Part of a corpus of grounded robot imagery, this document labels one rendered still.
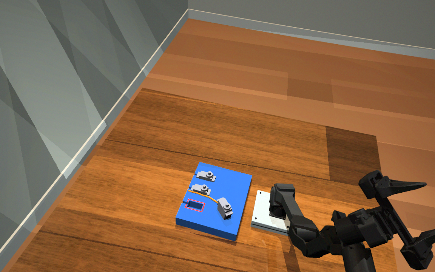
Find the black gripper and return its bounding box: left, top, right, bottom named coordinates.
left=359, top=170, right=435, bottom=270

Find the blue flat plate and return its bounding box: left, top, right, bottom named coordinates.
left=175, top=162, right=252, bottom=241

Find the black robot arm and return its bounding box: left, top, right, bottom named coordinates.
left=269, top=183, right=394, bottom=272

